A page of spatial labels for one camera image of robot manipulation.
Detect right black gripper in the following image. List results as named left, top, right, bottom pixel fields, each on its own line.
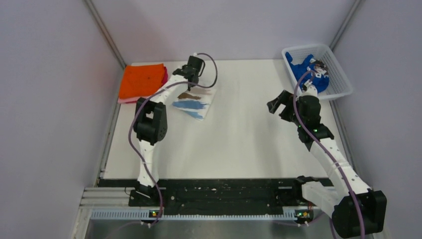
left=268, top=90, right=305, bottom=127

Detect white t-shirt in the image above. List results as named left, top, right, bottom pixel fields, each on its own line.
left=172, top=87, right=217, bottom=120

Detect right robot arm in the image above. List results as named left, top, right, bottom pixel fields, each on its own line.
left=267, top=90, right=387, bottom=239

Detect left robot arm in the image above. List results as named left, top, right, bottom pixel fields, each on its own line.
left=129, top=55, right=206, bottom=206

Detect blue t-shirt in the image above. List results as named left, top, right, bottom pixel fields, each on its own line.
left=285, top=52, right=330, bottom=93

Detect white plastic basket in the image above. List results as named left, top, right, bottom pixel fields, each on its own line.
left=282, top=44, right=353, bottom=101

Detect folded orange t-shirt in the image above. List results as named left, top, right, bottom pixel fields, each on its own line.
left=118, top=63, right=166, bottom=100

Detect folded pink t-shirt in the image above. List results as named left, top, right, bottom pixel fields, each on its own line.
left=117, top=67, right=169, bottom=105

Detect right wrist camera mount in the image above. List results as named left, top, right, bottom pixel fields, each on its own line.
left=301, top=80, right=318, bottom=97

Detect left corner metal post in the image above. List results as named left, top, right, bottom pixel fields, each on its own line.
left=83, top=0, right=126, bottom=69

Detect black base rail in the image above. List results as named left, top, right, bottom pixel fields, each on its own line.
left=98, top=178, right=316, bottom=218

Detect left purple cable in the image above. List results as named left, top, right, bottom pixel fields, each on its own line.
left=127, top=52, right=218, bottom=228

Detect aluminium frame rail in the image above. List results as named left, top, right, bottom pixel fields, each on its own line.
left=71, top=186, right=390, bottom=239

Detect white slotted cable duct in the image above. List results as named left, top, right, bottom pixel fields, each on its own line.
left=91, top=209, right=311, bottom=221

